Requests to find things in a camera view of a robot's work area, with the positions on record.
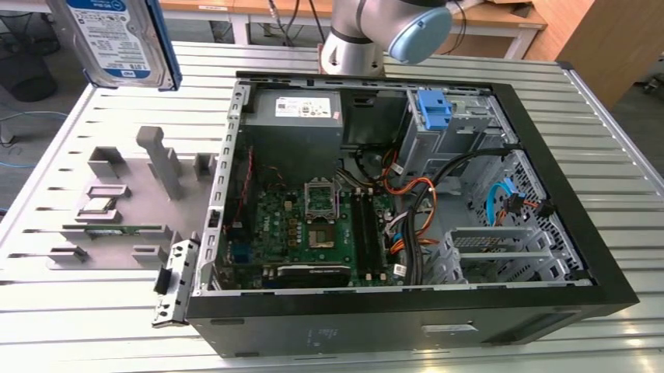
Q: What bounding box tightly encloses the blue data wire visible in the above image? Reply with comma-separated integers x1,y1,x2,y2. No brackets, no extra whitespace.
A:
486,180,515,227

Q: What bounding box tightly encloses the orange power wire black plug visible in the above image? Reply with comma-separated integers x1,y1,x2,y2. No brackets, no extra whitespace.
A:
496,196,554,227

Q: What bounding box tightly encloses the hard disk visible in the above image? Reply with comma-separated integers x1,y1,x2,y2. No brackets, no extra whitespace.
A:
65,0,182,93

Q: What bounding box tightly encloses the silver disk bay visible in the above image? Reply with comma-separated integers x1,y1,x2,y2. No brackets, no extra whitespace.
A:
443,227,595,287

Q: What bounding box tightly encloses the metal socket cover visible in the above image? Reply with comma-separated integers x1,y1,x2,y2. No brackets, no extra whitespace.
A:
303,177,340,223

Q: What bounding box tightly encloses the black RAM slot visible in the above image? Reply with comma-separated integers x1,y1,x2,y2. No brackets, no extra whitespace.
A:
349,188,375,281

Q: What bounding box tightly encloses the CPU socket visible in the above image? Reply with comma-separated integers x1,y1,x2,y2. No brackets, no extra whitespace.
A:
304,223,337,252

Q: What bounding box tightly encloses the grey power supply unit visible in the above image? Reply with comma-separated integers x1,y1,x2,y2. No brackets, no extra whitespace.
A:
241,88,345,183

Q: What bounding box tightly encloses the green motherboard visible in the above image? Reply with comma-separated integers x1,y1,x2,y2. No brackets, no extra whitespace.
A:
221,182,403,288

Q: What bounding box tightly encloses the black graphics card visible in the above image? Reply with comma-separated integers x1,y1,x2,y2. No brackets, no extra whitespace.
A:
261,263,352,289

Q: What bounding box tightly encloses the silver drive cage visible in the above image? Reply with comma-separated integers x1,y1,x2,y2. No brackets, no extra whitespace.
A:
397,89,519,187

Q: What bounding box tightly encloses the blue drive carrier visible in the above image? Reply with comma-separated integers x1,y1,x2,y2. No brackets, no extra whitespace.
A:
415,89,451,131

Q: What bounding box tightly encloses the black PC case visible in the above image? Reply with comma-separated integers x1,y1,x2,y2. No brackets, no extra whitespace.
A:
149,69,639,359

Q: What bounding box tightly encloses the grey parts rack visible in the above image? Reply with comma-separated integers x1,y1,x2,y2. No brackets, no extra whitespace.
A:
43,126,221,271

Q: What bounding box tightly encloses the silver expansion card retainer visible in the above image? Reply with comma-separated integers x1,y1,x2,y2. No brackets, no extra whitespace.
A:
150,234,201,330

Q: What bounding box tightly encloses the green RAM stick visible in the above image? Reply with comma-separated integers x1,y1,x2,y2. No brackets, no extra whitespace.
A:
61,223,161,237

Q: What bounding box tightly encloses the silver CPU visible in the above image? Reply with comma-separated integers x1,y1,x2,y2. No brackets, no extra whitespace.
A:
81,197,116,213

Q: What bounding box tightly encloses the black waste bin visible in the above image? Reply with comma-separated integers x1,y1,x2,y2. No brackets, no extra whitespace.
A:
0,30,62,103

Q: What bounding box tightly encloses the wooden cabinet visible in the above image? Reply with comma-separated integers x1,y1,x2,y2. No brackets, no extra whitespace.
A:
556,0,664,112

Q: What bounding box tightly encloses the black office chair base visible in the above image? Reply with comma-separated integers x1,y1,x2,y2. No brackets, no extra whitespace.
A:
634,69,664,94

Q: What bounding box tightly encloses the orange wire bundle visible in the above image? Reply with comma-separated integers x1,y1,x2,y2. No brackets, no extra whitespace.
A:
381,149,439,256

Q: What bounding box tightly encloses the thin red wire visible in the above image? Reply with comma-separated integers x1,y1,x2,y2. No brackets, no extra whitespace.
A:
229,146,256,230

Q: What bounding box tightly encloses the black plastic duct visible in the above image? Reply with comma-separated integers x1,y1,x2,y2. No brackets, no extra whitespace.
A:
340,89,408,147

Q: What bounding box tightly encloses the black case cable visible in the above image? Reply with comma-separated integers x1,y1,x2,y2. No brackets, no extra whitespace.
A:
403,142,522,287

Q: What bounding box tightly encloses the long wooden desk white frame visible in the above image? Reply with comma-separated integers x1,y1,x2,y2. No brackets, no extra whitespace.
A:
157,0,332,46

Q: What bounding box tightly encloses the short wooden desk white frame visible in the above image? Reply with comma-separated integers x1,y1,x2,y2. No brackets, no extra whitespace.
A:
450,2,548,60

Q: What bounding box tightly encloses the blue floor cable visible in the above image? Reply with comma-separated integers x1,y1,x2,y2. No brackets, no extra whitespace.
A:
0,110,66,170

